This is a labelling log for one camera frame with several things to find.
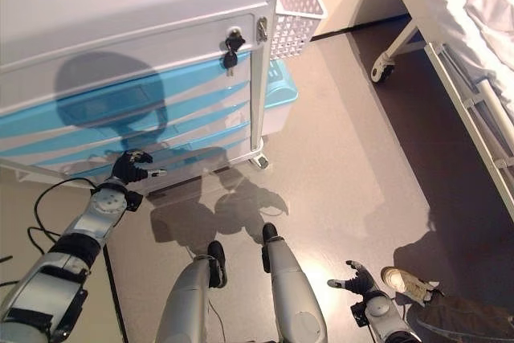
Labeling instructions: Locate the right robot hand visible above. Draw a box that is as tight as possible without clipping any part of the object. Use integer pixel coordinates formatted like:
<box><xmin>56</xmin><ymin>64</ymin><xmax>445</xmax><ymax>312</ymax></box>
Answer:
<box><xmin>327</xmin><ymin>260</ymin><xmax>379</xmax><ymax>296</ymax></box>

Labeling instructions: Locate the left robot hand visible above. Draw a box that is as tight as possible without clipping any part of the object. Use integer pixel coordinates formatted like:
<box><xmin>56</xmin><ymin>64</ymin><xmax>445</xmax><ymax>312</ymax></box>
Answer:
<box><xmin>110</xmin><ymin>149</ymin><xmax>168</xmax><ymax>184</ymax></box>

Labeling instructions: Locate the blue front cart drawer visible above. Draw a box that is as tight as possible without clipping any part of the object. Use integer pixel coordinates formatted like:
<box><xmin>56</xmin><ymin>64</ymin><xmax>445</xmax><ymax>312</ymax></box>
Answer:
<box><xmin>23</xmin><ymin>100</ymin><xmax>252</xmax><ymax>167</ymax></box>

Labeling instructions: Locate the beige person shoe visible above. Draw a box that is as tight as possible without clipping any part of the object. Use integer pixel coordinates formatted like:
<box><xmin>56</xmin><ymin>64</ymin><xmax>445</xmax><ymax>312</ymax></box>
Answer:
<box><xmin>380</xmin><ymin>265</ymin><xmax>443</xmax><ymax>306</ymax></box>

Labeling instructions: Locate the right silver robot leg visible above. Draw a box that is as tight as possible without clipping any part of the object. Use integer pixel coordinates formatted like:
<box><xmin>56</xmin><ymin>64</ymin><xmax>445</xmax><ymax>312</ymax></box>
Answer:
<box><xmin>260</xmin><ymin>222</ymin><xmax>328</xmax><ymax>343</ymax></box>

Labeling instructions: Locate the dark trouser person leg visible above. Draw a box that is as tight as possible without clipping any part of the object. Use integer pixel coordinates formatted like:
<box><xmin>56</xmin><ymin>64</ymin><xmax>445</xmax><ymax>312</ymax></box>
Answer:
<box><xmin>407</xmin><ymin>294</ymin><xmax>514</xmax><ymax>343</ymax></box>

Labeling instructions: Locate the white blue medical cart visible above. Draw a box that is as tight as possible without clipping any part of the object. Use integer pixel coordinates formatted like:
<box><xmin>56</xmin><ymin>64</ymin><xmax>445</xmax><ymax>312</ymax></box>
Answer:
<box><xmin>0</xmin><ymin>0</ymin><xmax>290</xmax><ymax>199</ymax></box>

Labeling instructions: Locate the cart caster wheel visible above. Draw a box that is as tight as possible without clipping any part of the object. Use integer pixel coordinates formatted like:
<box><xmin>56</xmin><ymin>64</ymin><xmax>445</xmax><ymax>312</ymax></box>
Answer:
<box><xmin>249</xmin><ymin>152</ymin><xmax>271</xmax><ymax>169</ymax></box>

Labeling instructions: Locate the blue lid waste bin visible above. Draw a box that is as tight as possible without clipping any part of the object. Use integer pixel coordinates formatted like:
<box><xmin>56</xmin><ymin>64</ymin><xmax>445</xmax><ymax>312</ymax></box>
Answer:
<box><xmin>260</xmin><ymin>57</ymin><xmax>300</xmax><ymax>137</ymax></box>

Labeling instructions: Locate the metal cart latch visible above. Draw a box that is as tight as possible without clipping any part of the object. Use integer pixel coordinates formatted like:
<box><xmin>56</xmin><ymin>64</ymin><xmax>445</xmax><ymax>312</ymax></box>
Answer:
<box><xmin>255</xmin><ymin>16</ymin><xmax>269</xmax><ymax>43</ymax></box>

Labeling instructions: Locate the bed caster wheel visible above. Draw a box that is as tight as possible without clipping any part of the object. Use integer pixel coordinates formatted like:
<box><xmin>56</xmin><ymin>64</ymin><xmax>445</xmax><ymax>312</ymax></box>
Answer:
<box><xmin>369</xmin><ymin>53</ymin><xmax>397</xmax><ymax>84</ymax></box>

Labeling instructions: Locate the white perforated basket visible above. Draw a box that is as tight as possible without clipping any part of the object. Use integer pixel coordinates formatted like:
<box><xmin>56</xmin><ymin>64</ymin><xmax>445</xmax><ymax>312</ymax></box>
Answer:
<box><xmin>269</xmin><ymin>0</ymin><xmax>328</xmax><ymax>61</ymax></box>

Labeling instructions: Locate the white hospital bed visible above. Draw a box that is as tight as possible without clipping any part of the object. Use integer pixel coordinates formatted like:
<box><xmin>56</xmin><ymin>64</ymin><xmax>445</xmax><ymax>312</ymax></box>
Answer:
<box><xmin>369</xmin><ymin>0</ymin><xmax>514</xmax><ymax>219</ymax></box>

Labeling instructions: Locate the white crumpled blanket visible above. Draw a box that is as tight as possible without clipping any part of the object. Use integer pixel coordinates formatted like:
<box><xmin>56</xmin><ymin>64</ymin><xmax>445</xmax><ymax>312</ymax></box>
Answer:
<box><xmin>463</xmin><ymin>0</ymin><xmax>514</xmax><ymax>111</ymax></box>

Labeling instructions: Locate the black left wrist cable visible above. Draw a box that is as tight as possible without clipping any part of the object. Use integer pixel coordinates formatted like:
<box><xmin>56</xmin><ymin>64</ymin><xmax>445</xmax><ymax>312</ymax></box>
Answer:
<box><xmin>34</xmin><ymin>177</ymin><xmax>100</xmax><ymax>239</ymax></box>

